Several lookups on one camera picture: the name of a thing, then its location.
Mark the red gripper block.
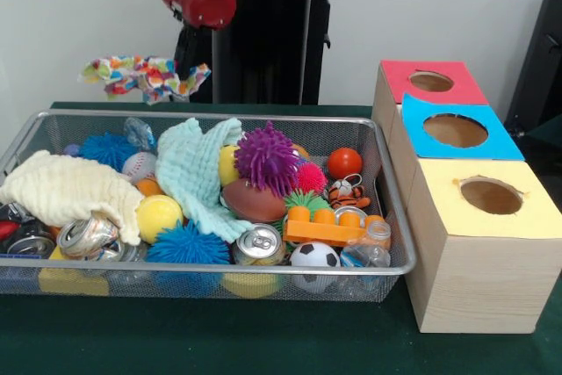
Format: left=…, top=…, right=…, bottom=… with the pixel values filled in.
left=158, top=0, right=238, bottom=84

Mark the light teal waffle cloth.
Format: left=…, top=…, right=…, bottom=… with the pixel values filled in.
left=155, top=118, right=255, bottom=243

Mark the wooden box with three holes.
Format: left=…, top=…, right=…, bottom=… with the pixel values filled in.
left=371, top=60, right=562, bottom=335

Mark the blue spiky rubber ball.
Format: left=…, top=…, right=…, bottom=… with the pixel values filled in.
left=77, top=132, right=140, bottom=172
left=145, top=220, right=232, bottom=267

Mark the purple spiky rubber ball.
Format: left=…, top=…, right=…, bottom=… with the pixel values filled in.
left=234, top=120, right=302, bottom=197

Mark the brown toy football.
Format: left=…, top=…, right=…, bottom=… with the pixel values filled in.
left=221, top=178, right=289, bottom=223

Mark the yellow smooth ball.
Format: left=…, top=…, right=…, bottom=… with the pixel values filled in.
left=135, top=194, right=184, bottom=244

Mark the cream waffle cloth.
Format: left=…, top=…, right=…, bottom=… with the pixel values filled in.
left=0, top=149, right=146, bottom=245

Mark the red smooth ball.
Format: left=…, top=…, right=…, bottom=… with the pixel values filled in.
left=327, top=148, right=364, bottom=182

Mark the orange toy building block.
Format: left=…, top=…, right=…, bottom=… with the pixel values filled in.
left=283, top=206, right=390, bottom=248

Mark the black and white soccer ball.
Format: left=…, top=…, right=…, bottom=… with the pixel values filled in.
left=289, top=241, right=342, bottom=293

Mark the black upright panel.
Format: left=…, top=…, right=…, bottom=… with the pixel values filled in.
left=504, top=0, right=562, bottom=133

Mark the dark green side table cloth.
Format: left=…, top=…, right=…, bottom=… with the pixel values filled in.
left=529, top=118, right=562, bottom=141

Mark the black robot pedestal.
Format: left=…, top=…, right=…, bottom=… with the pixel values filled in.
left=188, top=0, right=353, bottom=106

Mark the shallow wire mesh bin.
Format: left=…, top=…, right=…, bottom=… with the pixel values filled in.
left=0, top=109, right=417, bottom=304

